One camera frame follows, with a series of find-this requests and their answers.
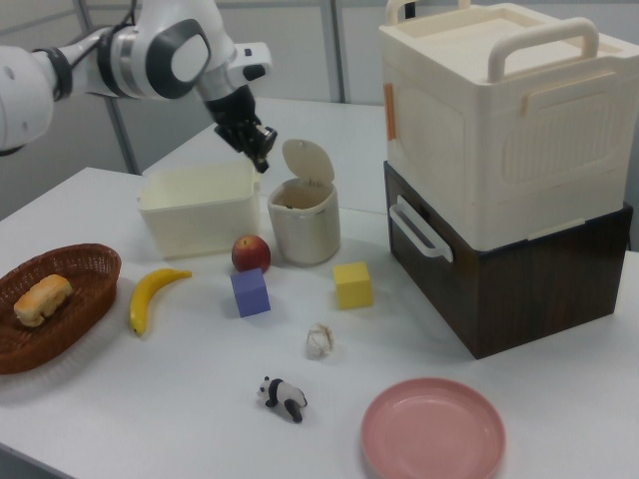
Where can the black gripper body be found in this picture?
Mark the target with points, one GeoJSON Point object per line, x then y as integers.
{"type": "Point", "coordinates": [232, 112]}

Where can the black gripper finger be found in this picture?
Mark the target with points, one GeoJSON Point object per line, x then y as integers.
{"type": "Point", "coordinates": [239, 140]}
{"type": "Point", "coordinates": [264, 144]}

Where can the small white lidded trash can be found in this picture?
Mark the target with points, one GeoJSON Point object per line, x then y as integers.
{"type": "Point", "coordinates": [304, 229]}

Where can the cream open plastic bin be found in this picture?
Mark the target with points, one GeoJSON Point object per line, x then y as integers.
{"type": "Point", "coordinates": [199, 224]}

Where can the red apple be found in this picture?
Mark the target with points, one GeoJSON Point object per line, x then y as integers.
{"type": "Point", "coordinates": [250, 254]}

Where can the purple cube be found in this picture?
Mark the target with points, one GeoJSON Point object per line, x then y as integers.
{"type": "Point", "coordinates": [249, 294]}

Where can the yellow cube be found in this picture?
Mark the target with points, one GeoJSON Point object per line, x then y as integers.
{"type": "Point", "coordinates": [353, 287]}

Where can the yellow banana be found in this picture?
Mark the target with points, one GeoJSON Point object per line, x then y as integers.
{"type": "Point", "coordinates": [147, 294]}

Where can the brown wicker basket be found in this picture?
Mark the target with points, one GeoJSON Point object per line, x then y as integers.
{"type": "Point", "coordinates": [75, 319]}

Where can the panda figurine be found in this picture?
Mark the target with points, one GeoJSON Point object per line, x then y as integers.
{"type": "Point", "coordinates": [282, 394]}

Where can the toasted bread loaf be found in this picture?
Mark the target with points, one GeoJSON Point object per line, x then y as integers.
{"type": "Point", "coordinates": [42, 299]}

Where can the dark brown wooden drawer box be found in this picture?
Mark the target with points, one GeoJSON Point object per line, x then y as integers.
{"type": "Point", "coordinates": [524, 299]}

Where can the pink plate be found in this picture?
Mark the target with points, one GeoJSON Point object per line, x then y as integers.
{"type": "Point", "coordinates": [432, 431]}

